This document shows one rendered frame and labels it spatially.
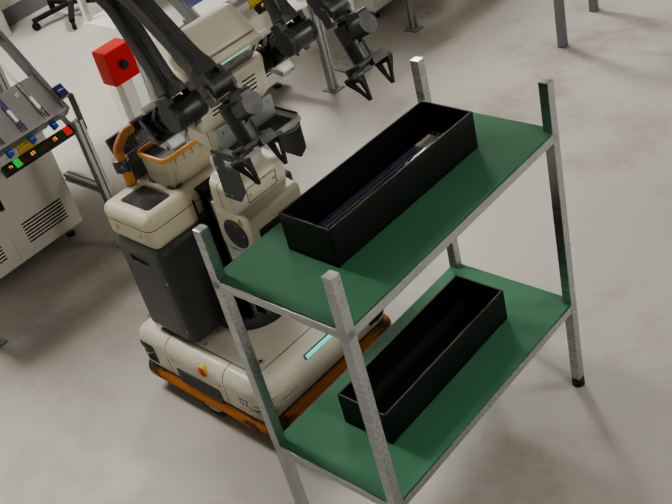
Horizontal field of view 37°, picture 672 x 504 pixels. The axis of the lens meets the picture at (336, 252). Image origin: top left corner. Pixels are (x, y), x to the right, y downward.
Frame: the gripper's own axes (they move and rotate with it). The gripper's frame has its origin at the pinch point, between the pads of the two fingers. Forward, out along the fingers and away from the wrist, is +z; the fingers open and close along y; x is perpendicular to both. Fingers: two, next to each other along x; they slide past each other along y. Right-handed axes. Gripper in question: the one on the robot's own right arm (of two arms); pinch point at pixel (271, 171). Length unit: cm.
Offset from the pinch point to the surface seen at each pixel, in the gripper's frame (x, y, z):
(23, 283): 231, -1, 10
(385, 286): -27.8, -7.5, 32.6
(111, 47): 187, 78, -54
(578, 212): 60, 144, 97
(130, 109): 201, 75, -28
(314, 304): -18.0, -20.2, 27.6
